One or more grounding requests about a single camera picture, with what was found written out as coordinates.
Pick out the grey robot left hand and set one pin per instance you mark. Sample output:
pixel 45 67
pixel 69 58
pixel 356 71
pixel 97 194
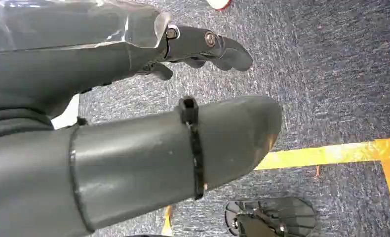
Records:
pixel 123 153

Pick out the ribbed grey robot left arm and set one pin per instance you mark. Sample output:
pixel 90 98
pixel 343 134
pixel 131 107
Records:
pixel 15 124

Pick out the white panel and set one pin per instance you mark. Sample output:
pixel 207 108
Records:
pixel 67 114

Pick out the red and white object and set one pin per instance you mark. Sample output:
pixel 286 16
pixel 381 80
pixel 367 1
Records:
pixel 218 3

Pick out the yellow floor tape frame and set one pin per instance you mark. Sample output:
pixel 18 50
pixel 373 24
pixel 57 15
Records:
pixel 329 153

